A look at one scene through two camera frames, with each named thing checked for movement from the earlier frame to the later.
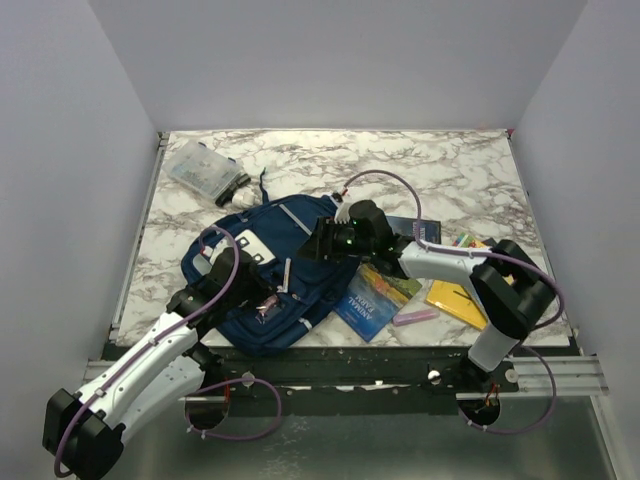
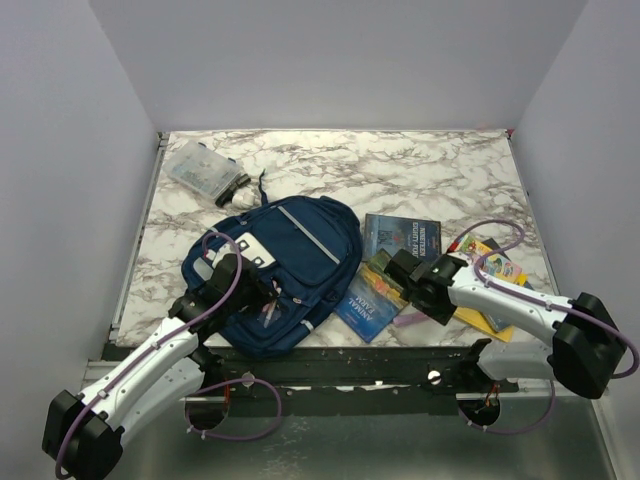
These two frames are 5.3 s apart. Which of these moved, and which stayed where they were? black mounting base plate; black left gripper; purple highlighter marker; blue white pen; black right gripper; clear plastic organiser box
Moved: blue white pen; black right gripper
Stayed: black mounting base plate; clear plastic organiser box; black left gripper; purple highlighter marker
